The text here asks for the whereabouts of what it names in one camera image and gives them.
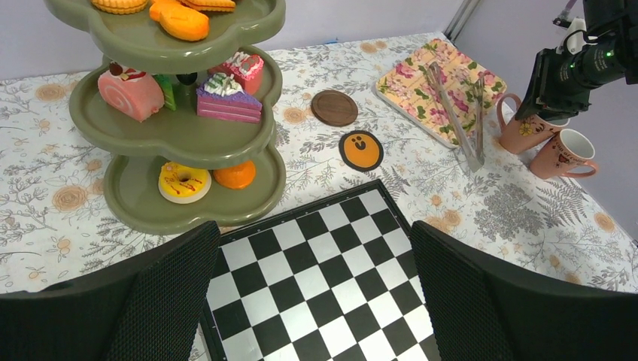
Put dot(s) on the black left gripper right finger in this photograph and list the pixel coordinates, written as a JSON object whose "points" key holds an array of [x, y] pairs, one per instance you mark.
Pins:
{"points": [[485, 308]]}

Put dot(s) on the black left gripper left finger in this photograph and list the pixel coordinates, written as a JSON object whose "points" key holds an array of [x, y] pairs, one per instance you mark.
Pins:
{"points": [[146, 307]]}

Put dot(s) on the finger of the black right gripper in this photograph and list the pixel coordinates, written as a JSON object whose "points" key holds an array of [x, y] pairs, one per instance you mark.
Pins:
{"points": [[548, 98]]}

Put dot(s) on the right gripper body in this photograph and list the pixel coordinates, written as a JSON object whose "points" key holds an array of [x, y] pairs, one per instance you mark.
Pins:
{"points": [[611, 51]]}

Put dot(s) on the large pink mug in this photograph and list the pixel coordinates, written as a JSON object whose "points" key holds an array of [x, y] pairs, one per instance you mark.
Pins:
{"points": [[518, 136]]}

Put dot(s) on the small pink mug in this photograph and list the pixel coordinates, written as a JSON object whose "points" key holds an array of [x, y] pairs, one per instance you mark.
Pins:
{"points": [[568, 154]]}

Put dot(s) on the metal serving tongs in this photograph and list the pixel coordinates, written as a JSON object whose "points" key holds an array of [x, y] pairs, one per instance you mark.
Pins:
{"points": [[473, 148]]}

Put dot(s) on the floral serving tray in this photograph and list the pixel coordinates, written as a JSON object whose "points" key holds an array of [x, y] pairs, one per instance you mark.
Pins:
{"points": [[413, 87]]}

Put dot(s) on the yellow frosted donut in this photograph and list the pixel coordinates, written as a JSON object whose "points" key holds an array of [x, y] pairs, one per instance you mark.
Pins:
{"points": [[182, 185]]}

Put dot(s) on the orange round pastry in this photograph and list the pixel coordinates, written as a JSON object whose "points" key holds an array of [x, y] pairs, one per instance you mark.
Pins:
{"points": [[237, 177]]}

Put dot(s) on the orange smiley face coaster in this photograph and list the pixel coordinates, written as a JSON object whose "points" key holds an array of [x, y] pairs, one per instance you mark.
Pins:
{"points": [[361, 150]]}

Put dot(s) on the green three-tier dessert stand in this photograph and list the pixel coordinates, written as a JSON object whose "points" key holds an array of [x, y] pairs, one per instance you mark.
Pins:
{"points": [[141, 148]]}

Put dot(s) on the pink swirl roll cake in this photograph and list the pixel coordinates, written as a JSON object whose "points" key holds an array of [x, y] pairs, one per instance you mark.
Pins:
{"points": [[134, 93]]}

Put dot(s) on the purple cake slice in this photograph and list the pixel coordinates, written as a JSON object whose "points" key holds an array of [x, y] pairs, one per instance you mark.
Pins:
{"points": [[222, 97]]}

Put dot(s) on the green cake slice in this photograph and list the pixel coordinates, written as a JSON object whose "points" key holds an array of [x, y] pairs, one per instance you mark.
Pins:
{"points": [[166, 86]]}

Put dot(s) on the pink cake slice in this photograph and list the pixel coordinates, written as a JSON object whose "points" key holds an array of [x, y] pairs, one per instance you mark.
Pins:
{"points": [[247, 70]]}

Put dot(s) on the orange fish cookie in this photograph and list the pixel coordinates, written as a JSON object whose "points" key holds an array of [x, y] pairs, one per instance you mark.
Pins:
{"points": [[180, 21]]}

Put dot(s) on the round orange biscuit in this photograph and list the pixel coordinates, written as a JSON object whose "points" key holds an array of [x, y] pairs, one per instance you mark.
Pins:
{"points": [[120, 7]]}

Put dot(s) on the square orange cracker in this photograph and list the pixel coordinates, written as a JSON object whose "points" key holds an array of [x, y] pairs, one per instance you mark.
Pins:
{"points": [[210, 5]]}

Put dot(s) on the black white chessboard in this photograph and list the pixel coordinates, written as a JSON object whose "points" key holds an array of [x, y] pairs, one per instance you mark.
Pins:
{"points": [[331, 280]]}

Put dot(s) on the floral tablecloth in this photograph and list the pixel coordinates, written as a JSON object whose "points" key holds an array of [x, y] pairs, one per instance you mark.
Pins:
{"points": [[55, 224]]}

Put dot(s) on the dark brown round coaster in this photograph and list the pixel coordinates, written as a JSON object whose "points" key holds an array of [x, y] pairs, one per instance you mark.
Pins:
{"points": [[334, 108]]}

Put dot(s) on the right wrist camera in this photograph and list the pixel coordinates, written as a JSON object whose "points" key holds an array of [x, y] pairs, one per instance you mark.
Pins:
{"points": [[576, 38]]}

